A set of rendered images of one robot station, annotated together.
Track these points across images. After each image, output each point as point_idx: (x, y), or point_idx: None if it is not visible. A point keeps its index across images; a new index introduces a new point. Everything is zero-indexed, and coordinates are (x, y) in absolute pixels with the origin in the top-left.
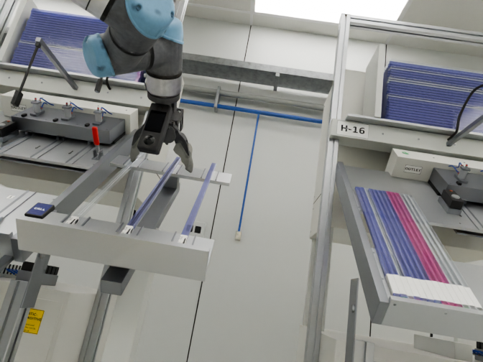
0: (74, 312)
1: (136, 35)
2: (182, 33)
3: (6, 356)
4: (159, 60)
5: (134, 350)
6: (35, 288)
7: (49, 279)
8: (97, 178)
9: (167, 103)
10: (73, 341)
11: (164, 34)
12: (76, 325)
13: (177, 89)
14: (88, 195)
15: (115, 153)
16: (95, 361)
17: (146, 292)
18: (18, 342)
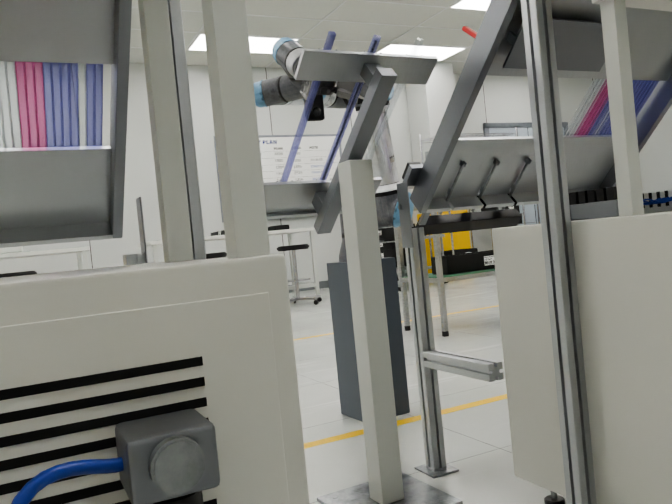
0: (512, 253)
1: (270, 105)
2: (273, 51)
3: (408, 282)
4: (288, 74)
5: (354, 280)
6: (407, 232)
7: (597, 209)
8: (464, 87)
9: (300, 80)
10: (534, 293)
11: (261, 95)
12: (527, 270)
13: (290, 71)
14: (460, 114)
15: (480, 27)
16: (640, 349)
17: (347, 226)
18: (413, 273)
